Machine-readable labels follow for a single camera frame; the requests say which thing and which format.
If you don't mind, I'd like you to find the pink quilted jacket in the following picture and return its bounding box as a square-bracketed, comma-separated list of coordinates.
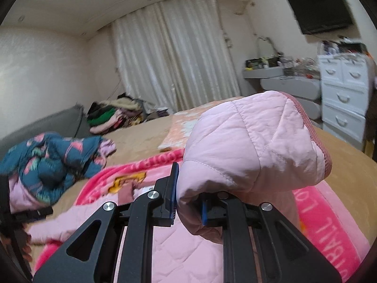
[27, 90, 334, 283]

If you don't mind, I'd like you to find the pile of mixed clothes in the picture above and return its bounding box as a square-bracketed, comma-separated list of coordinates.
[86, 93, 172, 135]

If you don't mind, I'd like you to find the person's left hand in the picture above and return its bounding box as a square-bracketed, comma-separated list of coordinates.
[1, 232, 33, 263]

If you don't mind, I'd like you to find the pink cartoon fleece blanket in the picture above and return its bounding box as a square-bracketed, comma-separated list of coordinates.
[29, 149, 371, 282]

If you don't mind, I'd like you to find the blue floral padded garment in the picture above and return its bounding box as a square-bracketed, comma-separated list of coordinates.
[1, 132, 116, 213]

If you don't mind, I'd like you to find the peach floral pillow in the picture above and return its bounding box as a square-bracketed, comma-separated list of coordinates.
[158, 96, 241, 152]

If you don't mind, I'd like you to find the tan bed cover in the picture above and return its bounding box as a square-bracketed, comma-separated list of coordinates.
[37, 116, 376, 246]

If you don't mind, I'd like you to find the grey bed headboard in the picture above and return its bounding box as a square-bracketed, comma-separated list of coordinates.
[1, 104, 92, 159]

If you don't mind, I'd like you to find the white striped curtain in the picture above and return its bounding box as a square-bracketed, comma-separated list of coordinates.
[111, 0, 241, 112]

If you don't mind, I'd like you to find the grey curved vanity desk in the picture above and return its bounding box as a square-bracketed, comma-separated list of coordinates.
[242, 67, 321, 121]

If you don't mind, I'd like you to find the white drawer dresser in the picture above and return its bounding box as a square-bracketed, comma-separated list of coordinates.
[318, 53, 375, 151]

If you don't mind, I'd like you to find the black wall television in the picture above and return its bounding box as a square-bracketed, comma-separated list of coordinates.
[287, 0, 353, 34]

